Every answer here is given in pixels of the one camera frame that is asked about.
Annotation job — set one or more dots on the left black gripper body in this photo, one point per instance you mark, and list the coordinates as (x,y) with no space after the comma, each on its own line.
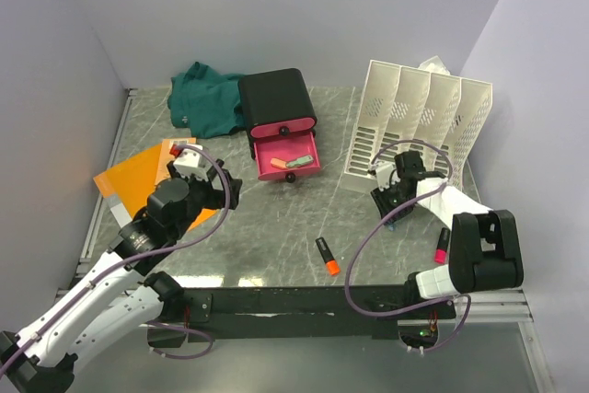
(202,194)

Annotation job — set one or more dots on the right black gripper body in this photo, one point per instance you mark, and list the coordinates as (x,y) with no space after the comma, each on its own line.
(388,199)

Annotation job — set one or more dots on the orange book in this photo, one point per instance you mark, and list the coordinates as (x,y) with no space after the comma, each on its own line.
(165,156)

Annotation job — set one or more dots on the pink highlighter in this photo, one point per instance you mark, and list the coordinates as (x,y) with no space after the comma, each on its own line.
(442,246)

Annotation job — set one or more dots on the salmon clear highlighter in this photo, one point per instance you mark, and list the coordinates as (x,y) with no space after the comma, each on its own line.
(278,163)

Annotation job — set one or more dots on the green highlighter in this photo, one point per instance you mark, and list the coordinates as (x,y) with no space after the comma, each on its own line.
(301,161)

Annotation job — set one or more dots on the orange highlighter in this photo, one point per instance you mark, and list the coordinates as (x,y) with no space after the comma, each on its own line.
(331,264)

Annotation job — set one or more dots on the black drawer organizer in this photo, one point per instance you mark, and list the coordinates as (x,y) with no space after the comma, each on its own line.
(273,96)

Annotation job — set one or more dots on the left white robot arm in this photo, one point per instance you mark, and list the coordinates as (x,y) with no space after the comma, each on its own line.
(121,291)

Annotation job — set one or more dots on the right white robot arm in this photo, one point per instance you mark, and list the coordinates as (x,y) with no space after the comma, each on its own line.
(483,251)

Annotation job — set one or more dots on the orange folder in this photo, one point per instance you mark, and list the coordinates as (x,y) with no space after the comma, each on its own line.
(127,185)

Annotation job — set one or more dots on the white file rack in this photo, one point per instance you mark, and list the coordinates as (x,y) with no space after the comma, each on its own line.
(406,103)

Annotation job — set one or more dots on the green cloth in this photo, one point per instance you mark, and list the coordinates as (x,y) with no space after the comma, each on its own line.
(206,102)

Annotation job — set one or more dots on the white crumpled paper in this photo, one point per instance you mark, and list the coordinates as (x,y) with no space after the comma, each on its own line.
(434,65)

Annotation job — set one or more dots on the black base beam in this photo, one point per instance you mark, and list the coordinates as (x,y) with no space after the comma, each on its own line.
(284,312)

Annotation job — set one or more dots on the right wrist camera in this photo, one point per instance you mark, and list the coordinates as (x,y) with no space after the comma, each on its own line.
(385,173)

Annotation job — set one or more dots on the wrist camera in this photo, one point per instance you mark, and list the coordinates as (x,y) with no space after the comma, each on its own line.
(188,160)
(385,173)

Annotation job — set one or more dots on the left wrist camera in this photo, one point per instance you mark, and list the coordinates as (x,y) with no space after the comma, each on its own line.
(188,160)

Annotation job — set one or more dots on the aluminium rail frame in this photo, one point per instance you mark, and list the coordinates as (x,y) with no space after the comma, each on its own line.
(308,209)

